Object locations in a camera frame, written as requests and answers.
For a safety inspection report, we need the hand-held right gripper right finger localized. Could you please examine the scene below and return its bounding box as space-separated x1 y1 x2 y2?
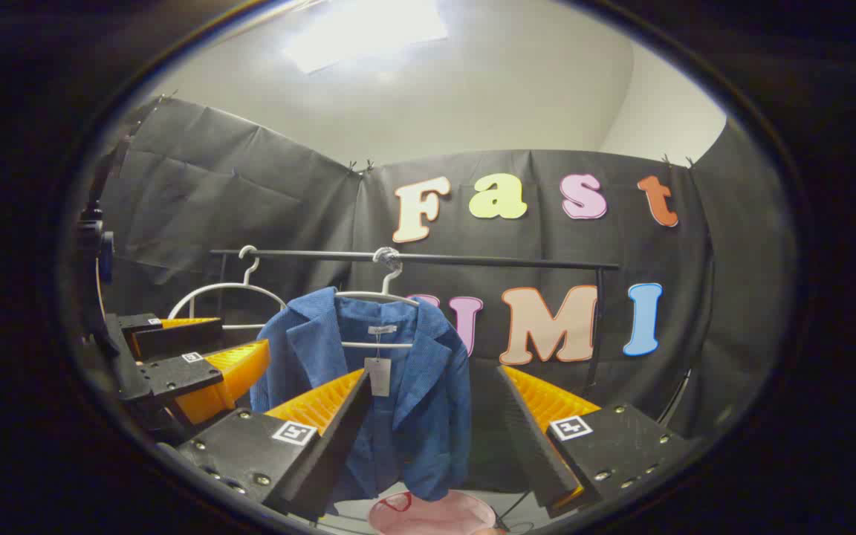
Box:
497 364 690 521

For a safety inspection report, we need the blue jacket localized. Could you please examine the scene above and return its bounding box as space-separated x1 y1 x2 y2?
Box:
251 287 472 502

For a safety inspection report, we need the white plastic hanger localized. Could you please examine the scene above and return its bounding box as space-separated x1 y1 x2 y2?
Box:
168 245 289 331

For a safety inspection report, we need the black cable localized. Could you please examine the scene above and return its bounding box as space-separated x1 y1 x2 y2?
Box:
655 368 694 428

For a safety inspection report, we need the white hanger with taped hook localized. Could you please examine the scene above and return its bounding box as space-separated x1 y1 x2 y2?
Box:
334 247 421 350

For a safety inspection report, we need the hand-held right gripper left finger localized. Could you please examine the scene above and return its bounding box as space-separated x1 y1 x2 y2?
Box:
174 368 373 522

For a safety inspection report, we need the black clothes rack rail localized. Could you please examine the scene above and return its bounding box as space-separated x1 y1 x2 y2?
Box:
209 247 622 391

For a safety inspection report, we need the pink laundry hamper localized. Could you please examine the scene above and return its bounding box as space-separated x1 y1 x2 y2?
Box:
367 490 507 535

